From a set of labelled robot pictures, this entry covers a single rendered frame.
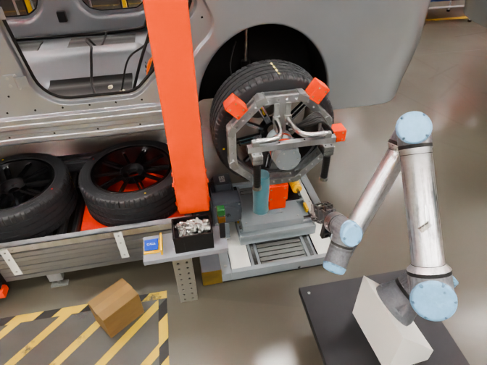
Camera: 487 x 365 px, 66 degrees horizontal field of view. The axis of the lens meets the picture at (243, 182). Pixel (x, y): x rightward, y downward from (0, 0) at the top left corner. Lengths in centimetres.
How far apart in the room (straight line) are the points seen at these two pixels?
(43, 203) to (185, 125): 106
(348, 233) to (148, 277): 141
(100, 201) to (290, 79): 126
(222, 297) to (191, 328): 25
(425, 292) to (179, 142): 117
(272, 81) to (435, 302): 116
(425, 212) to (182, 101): 105
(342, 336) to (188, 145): 112
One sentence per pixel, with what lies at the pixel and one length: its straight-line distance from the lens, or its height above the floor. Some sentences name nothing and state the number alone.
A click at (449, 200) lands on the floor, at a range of 323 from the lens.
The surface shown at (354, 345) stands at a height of 30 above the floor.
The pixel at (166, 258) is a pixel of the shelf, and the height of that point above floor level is 45.
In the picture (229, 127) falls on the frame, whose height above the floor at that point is 97.
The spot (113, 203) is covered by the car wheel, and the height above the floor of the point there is 49.
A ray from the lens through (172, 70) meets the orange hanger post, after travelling 161.
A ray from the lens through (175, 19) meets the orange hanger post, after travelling 155.
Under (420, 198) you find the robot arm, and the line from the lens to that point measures 146.
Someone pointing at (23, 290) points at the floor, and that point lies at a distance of 272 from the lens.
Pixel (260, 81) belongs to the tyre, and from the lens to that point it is 186.
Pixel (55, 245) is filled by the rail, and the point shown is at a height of 35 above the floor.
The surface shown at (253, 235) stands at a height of 16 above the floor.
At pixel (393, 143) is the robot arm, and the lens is 160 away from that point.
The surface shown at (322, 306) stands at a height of 30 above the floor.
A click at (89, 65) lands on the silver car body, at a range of 304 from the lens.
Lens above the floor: 194
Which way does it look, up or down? 40 degrees down
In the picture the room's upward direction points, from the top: 1 degrees counter-clockwise
